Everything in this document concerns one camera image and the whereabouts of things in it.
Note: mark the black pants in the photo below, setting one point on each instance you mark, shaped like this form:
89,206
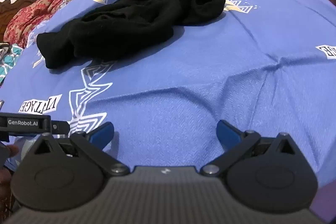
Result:
126,24

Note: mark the person's left hand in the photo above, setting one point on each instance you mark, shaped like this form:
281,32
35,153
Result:
12,151

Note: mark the blue printed bedsheet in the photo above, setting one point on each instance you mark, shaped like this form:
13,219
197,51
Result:
210,69

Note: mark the purple cloth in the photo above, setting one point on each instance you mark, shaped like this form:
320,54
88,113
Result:
325,203

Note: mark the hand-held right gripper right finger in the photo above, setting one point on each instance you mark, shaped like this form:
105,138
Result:
227,134

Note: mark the wooden headboard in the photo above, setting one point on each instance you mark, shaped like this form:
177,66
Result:
10,11

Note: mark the red floral quilt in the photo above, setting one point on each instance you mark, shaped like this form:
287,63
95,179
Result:
39,6

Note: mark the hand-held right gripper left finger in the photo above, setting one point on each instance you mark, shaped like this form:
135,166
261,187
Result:
101,132

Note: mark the teal patterned cloth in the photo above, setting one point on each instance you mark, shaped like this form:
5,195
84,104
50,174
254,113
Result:
10,61

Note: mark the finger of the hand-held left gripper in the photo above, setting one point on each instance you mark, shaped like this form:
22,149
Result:
61,127

